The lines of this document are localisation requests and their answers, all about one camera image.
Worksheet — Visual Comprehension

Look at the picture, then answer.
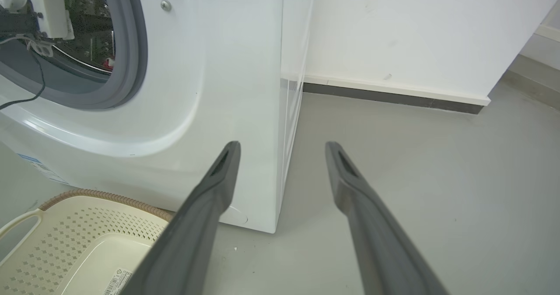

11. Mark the perforated steel drum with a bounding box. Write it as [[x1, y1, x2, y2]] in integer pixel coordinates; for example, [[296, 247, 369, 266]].
[[52, 0, 116, 74]]

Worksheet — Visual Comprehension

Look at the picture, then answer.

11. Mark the thin black cable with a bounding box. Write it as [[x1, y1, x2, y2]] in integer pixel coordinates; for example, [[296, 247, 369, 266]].
[[0, 37, 47, 111]]

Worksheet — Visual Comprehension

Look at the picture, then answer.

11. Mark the white front-load washing machine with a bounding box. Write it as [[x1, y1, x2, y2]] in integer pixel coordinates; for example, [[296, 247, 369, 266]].
[[0, 0, 316, 234]]

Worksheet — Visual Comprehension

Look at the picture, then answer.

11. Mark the white and dark baseboard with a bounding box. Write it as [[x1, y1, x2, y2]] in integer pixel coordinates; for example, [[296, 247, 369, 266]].
[[303, 75, 491, 115]]

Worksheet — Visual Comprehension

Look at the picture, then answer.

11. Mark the cream perforated laundry basket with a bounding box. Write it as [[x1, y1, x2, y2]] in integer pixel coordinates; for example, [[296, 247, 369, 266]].
[[0, 189, 175, 295]]

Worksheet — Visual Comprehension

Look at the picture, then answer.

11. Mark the blue energy label sticker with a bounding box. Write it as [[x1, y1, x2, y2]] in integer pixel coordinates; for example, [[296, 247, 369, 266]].
[[17, 154, 71, 186]]

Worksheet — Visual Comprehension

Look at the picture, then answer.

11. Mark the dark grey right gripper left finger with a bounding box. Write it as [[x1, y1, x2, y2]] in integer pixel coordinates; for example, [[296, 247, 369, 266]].
[[120, 141, 242, 295]]

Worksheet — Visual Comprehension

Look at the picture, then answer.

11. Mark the white barcode label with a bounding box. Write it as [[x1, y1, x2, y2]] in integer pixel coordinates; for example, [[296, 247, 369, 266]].
[[102, 268, 133, 295]]

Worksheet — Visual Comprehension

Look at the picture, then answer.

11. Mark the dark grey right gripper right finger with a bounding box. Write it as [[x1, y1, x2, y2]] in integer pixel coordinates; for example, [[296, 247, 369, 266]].
[[325, 141, 449, 295]]

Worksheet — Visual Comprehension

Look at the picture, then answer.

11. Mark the round white filter cover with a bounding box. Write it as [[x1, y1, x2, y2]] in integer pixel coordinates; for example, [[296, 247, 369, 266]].
[[219, 205, 249, 226]]

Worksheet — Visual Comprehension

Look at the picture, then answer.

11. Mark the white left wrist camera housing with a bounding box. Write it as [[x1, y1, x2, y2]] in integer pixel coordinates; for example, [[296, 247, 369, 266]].
[[0, 0, 76, 41]]

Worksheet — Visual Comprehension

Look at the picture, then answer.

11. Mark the grey rubber door gasket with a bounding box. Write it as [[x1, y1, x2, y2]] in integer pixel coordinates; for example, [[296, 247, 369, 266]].
[[0, 0, 148, 110]]

